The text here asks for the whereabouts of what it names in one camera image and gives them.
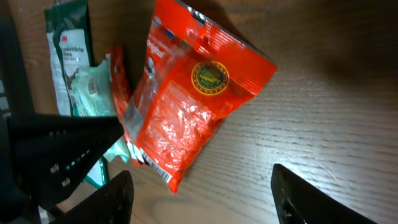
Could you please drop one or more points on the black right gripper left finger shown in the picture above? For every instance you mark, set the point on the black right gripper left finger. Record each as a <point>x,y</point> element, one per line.
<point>111,204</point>

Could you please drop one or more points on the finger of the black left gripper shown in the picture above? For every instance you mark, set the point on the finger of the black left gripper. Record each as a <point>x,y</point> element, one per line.
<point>47,156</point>

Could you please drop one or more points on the green white package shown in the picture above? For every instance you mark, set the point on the green white package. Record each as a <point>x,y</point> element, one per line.
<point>68,37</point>

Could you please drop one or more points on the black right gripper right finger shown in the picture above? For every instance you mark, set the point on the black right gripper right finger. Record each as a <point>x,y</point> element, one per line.
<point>297,201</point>

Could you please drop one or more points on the light green wipes pack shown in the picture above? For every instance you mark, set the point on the light green wipes pack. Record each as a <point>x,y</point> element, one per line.
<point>90,91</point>

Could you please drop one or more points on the red snack bag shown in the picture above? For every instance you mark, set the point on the red snack bag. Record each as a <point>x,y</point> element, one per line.
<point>196,74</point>

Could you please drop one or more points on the grey plastic laundry basket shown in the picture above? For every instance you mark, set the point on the grey plastic laundry basket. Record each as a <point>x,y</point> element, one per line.
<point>15,91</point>

